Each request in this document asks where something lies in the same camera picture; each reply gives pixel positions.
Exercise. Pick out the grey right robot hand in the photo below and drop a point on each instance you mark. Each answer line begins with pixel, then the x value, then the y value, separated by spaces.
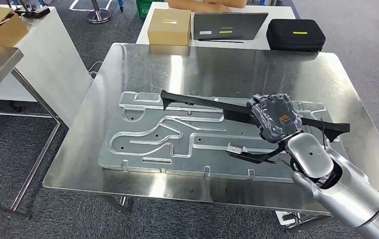
pixel 278 118

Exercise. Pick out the long black plastic part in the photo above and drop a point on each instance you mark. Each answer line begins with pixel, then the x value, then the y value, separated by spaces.
pixel 202 102

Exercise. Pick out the stainless steel workbench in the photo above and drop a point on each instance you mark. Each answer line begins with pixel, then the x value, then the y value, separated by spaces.
pixel 209 72

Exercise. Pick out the black zip case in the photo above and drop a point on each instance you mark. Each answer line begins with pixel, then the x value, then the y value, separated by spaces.
pixel 294 39

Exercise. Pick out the white power strip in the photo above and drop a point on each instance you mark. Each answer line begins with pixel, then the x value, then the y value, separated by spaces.
pixel 283 219

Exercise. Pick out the white desk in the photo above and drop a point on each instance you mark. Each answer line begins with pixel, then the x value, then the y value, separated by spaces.
pixel 281 13

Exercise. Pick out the closed cardboard box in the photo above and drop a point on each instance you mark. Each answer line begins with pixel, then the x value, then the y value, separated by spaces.
pixel 169 33

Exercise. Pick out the person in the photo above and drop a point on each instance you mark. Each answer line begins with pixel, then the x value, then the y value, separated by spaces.
pixel 192 4

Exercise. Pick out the grooved aluminium fixture plate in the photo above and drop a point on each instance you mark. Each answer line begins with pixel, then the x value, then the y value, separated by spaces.
pixel 136 161

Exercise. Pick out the green plastic crate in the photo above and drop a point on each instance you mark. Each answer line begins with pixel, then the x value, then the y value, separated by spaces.
pixel 144 8

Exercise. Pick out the white side table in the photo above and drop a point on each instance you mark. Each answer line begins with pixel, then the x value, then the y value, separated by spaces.
pixel 50 59

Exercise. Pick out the black desktop device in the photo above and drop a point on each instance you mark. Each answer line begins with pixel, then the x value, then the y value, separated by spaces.
pixel 36 12

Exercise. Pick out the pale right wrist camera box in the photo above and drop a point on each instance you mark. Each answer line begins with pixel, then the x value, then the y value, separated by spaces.
pixel 237 149

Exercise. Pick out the chrome stanchion post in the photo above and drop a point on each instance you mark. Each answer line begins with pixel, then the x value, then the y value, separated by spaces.
pixel 98 15

